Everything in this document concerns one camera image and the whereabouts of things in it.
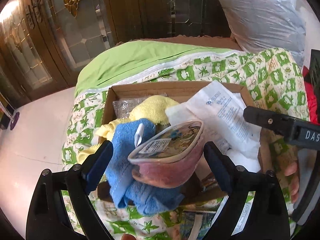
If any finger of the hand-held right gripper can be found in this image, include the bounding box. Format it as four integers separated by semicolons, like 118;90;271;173
243;106;291;141

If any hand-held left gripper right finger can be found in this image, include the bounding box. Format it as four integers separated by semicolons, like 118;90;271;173
204;141;292;240

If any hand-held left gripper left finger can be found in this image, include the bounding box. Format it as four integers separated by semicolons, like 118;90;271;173
26;140;114;240

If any blue fluffy towel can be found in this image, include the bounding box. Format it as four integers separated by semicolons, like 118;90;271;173
104;118;186;217

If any white plastic packet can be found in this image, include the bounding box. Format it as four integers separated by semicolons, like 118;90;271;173
165;80;262;173

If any pink food cup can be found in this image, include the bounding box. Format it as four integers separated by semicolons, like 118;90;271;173
127;119;205;189

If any yellow fluffy towel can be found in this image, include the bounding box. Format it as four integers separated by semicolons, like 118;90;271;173
76;95;180;171

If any shallow cardboard box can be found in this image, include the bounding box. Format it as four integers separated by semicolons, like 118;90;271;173
96;81;263;205

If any person's right hand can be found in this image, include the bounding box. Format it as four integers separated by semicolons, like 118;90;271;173
284;161;300;204

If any red cloth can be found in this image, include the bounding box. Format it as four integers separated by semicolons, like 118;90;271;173
302;66;320;126

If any green printed blanket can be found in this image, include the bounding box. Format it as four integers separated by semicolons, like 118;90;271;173
61;47;311;240

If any clear plastic bag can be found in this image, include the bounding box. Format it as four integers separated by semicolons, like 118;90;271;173
112;99;143;119

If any black plastic crate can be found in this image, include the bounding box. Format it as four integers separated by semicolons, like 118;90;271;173
309;49;320;93

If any small purple object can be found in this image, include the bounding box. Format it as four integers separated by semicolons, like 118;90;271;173
9;111;21;131

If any brown cloth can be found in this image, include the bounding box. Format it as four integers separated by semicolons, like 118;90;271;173
140;35;241;51

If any large grey plastic bag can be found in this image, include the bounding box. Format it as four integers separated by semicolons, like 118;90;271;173
212;0;307;66

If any wooden glass door cabinet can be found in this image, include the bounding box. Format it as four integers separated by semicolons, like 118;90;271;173
0;0;233;106

